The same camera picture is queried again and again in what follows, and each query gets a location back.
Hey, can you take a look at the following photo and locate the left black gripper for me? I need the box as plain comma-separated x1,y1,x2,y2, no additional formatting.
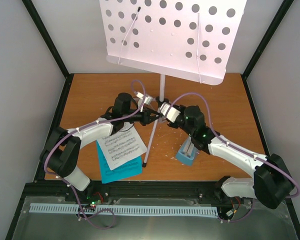
122,106,161,126

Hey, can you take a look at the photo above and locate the blue metronome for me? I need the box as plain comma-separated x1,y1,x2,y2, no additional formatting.
175,137,199,166

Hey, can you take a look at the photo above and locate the white sheet music page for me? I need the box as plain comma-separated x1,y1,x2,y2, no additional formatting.
97,123,147,170

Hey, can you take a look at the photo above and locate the blue sheet music page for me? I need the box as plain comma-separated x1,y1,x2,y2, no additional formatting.
96,142,142,184

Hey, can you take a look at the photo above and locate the white perforated music stand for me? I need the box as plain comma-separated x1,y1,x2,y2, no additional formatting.
98,0,248,168

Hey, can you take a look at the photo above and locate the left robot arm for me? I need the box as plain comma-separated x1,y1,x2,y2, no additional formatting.
39,92,162,202

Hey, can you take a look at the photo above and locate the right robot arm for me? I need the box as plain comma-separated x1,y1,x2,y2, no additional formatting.
160,102,296,209

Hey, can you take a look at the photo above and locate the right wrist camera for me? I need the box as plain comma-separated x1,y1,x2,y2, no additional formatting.
159,102,181,123

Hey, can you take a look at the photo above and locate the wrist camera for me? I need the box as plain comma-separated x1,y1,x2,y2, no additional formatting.
134,91,153,112
159,102,181,123

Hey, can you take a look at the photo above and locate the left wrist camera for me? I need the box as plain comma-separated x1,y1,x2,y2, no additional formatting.
134,91,153,112

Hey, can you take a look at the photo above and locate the black aluminium frame rail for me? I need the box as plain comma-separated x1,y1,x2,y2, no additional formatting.
22,180,290,208

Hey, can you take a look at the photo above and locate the metal base plate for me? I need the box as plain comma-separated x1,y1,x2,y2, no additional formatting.
11,197,300,240

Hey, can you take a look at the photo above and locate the light blue cable duct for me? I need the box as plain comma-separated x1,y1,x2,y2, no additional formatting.
29,203,218,218

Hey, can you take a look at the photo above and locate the left black corner post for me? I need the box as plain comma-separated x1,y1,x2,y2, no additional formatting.
21,0,75,93

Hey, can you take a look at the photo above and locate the black corner post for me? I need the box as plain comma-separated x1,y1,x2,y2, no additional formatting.
241,0,296,78
21,0,75,93

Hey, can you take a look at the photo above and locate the right black corner post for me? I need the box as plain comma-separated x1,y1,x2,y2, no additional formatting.
241,0,296,78

